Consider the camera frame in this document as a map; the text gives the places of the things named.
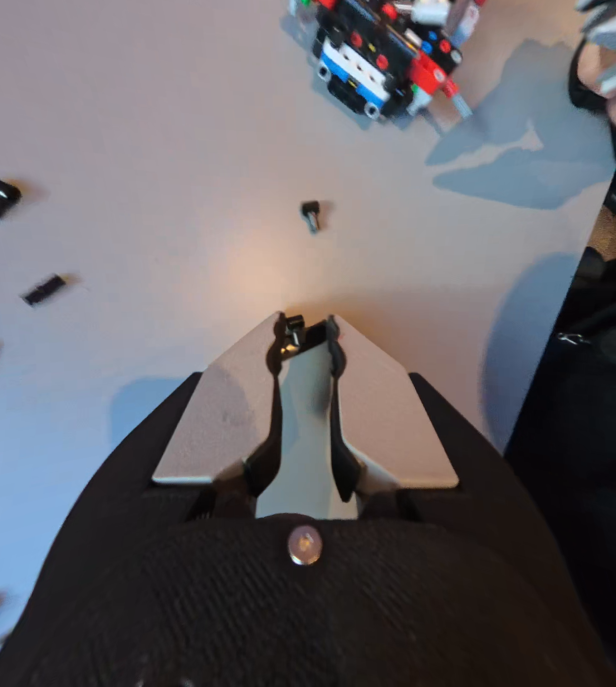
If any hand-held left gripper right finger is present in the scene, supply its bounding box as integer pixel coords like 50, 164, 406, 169
327, 314, 460, 503

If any grey desk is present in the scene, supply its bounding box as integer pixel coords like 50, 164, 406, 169
0, 0, 616, 687

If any toy brick car model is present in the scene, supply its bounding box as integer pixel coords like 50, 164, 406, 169
287, 0, 488, 121

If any black hinged brick piece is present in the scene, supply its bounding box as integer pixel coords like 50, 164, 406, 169
278, 313, 331, 357

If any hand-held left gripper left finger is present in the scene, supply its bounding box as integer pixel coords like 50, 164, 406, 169
151, 310, 287, 499

